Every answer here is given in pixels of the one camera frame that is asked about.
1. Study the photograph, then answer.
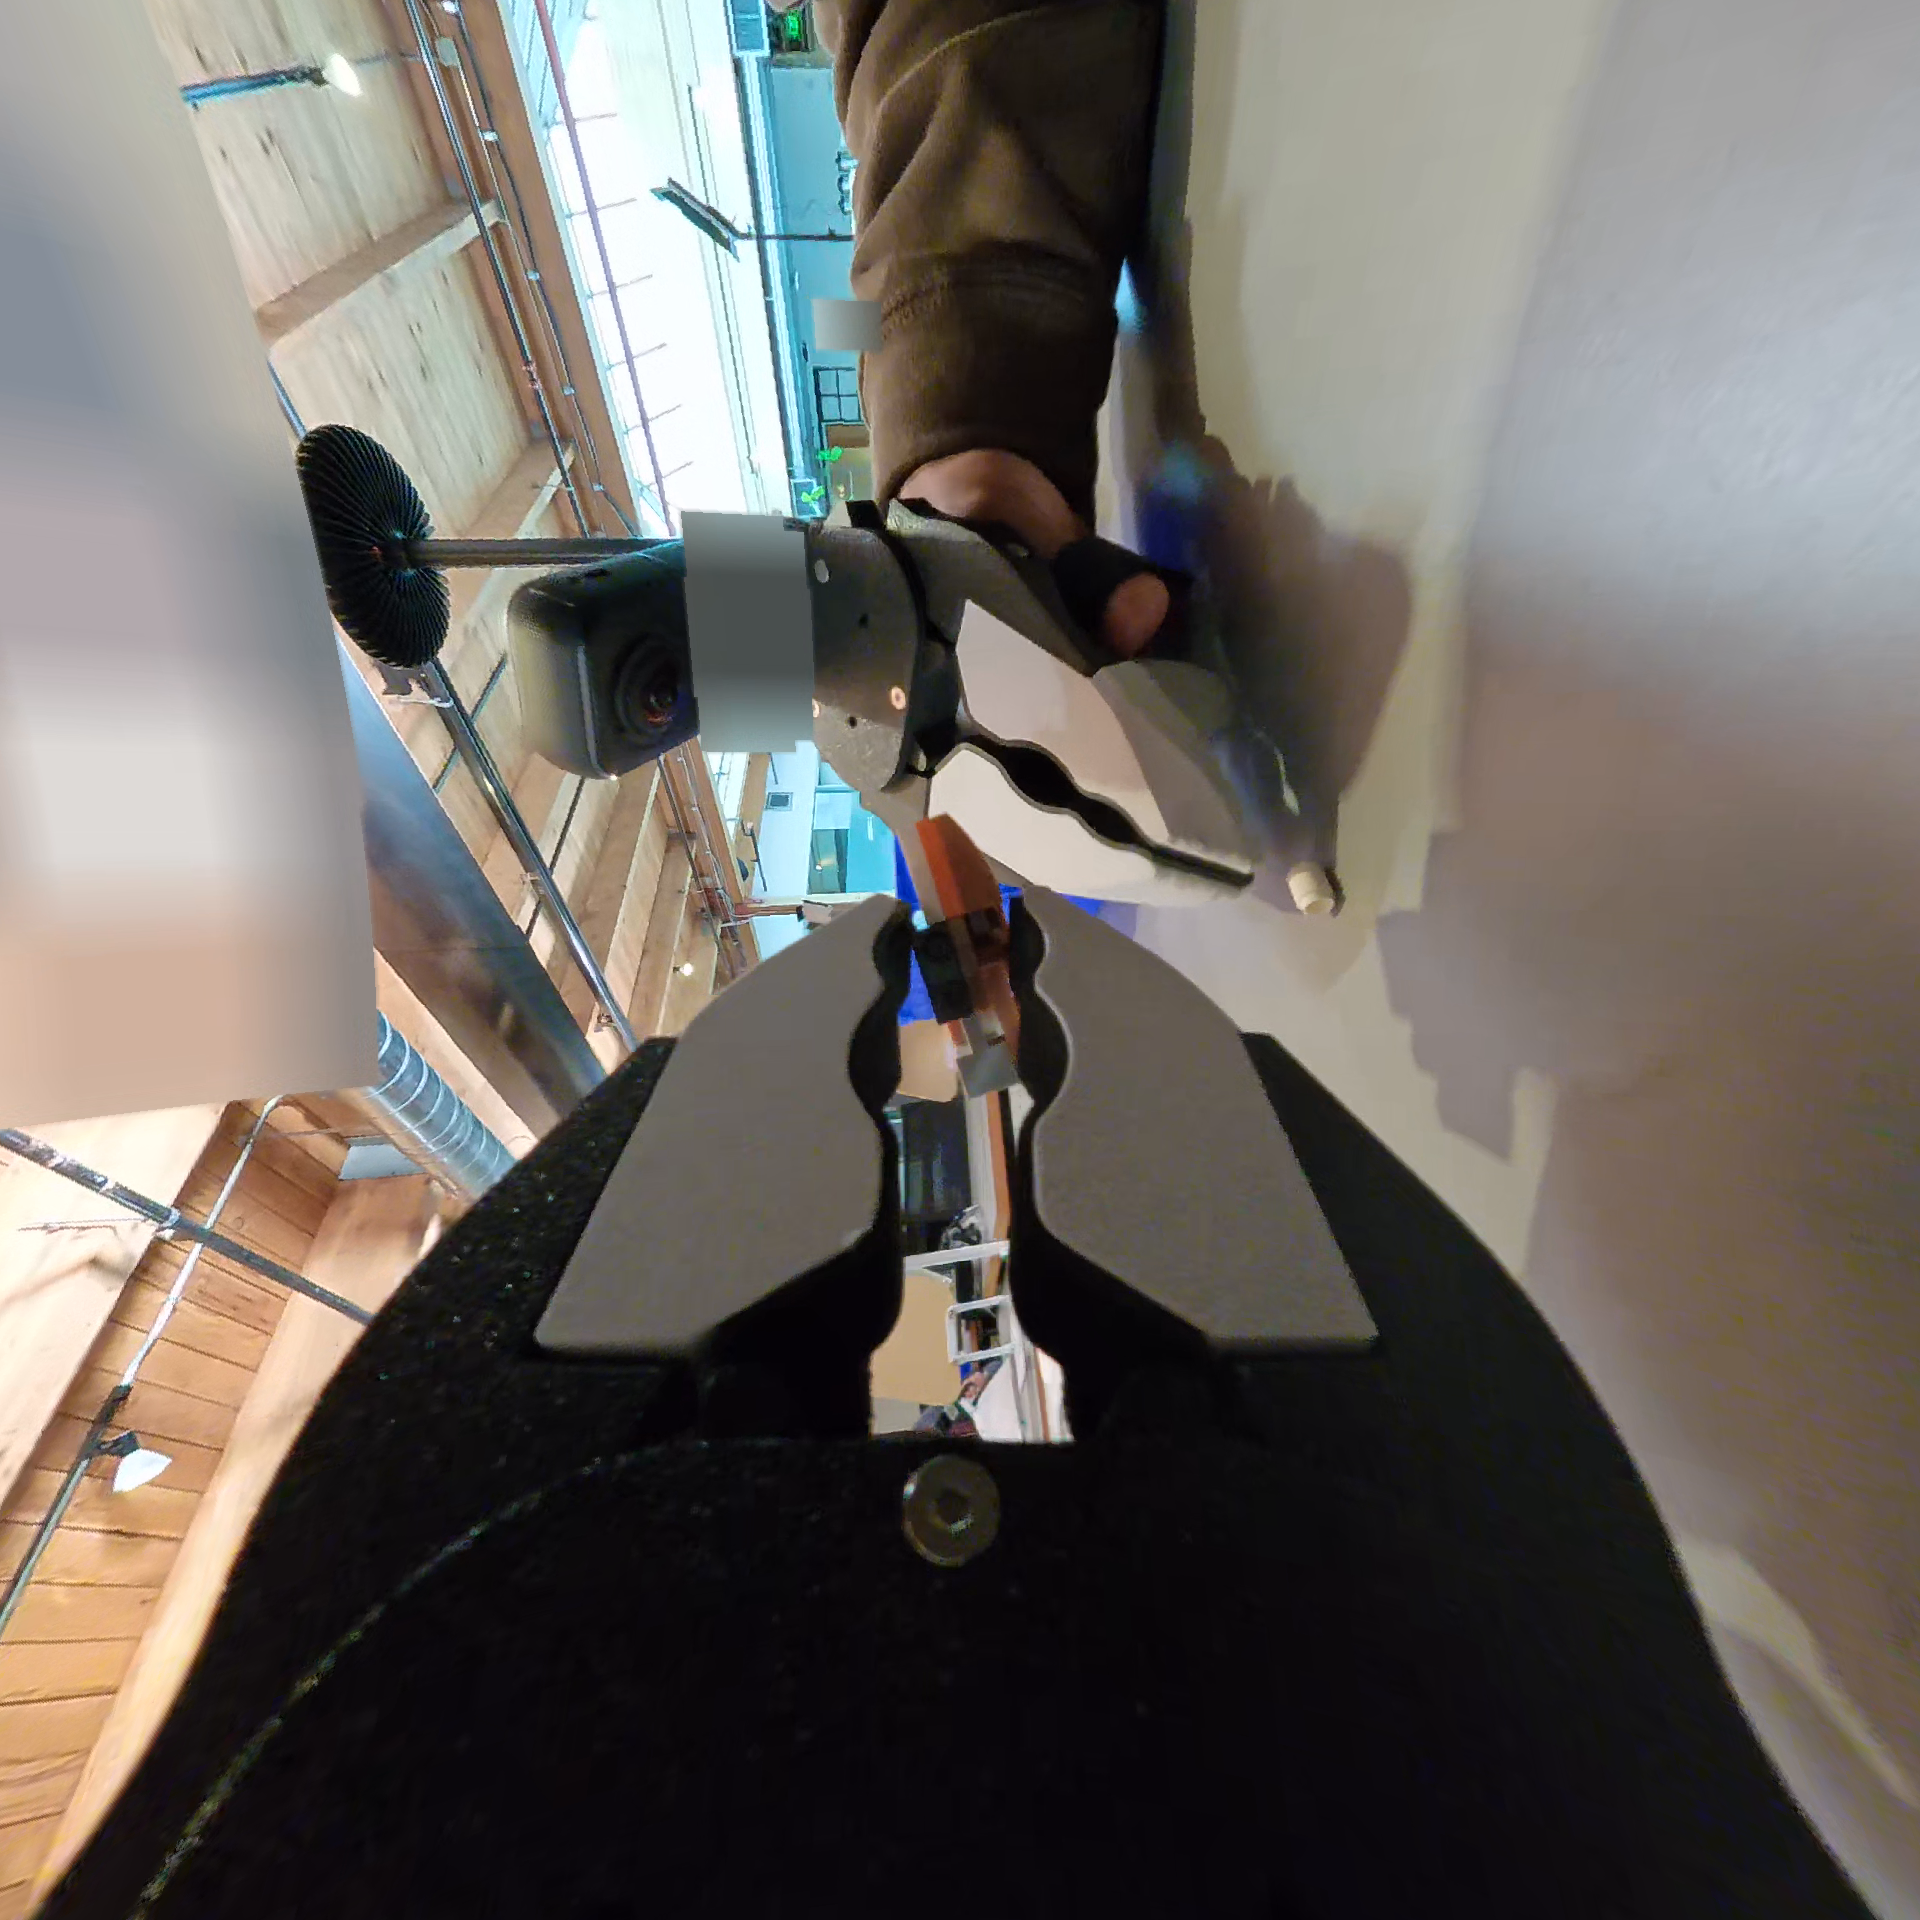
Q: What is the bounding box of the grey desk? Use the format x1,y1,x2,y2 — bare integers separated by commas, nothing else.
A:
1111,0,1920,1920

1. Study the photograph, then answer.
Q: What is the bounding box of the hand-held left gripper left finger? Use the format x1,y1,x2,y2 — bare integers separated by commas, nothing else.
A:
533,895,908,1363

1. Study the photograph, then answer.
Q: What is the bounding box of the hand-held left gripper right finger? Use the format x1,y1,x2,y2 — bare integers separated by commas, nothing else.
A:
1009,882,1378,1355

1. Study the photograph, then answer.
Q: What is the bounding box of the person's right hand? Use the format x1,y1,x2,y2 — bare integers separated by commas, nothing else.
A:
884,450,1178,665

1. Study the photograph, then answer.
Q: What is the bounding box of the black floor lamp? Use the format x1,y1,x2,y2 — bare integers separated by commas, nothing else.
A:
296,424,689,670

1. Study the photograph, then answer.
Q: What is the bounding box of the small brown brick assembly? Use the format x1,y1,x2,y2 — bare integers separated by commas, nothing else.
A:
900,814,1040,1105

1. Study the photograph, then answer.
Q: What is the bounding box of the black studio light stand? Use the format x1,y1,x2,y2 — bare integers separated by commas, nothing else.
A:
651,176,849,257

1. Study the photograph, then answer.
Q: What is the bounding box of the silver spiral air duct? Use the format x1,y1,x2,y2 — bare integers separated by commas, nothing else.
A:
373,1008,523,1200

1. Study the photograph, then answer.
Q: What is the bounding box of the rectangular metal air duct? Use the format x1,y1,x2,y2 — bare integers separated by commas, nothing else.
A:
337,646,649,1120

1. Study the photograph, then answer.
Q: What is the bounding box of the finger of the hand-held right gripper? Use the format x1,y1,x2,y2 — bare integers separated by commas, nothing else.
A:
914,738,1259,912
957,599,1299,880

